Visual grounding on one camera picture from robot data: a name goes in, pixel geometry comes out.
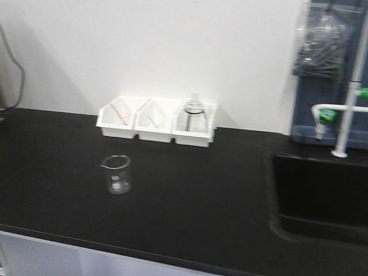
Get white lab faucet green knobs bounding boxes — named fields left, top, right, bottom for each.
left=312, top=16, right=367, bottom=158

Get grey cable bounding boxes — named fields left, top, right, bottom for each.
left=0, top=22, right=26, bottom=112

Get clear glass stirring rod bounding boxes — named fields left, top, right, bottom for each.
left=147, top=116, right=162, bottom=128

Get black lab sink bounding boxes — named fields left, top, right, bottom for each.
left=264, top=153, right=367, bottom=247

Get white right storage bin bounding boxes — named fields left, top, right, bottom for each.
left=172, top=101, right=218, bottom=147

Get clear glass flask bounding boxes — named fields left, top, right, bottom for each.
left=176, top=94, right=208, bottom=133

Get white left storage bin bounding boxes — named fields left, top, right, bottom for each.
left=96, top=96, right=149, bottom=139

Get clear glass beaker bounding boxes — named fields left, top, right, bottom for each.
left=100, top=155, right=132, bottom=195

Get white middle storage bin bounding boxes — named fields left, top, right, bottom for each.
left=135, top=98, right=182, bottom=143

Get clear plastic bag of tubes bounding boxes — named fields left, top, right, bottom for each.
left=292, top=1, right=363, bottom=79

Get blue drying rack panel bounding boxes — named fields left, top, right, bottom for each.
left=290, top=1, right=367, bottom=149

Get white storage bin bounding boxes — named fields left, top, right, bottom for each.
left=172, top=101, right=218, bottom=147
left=96, top=96, right=149, bottom=139
left=135, top=98, right=182, bottom=143

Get white base cabinet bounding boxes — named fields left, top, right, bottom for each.
left=1, top=231, right=215, bottom=275

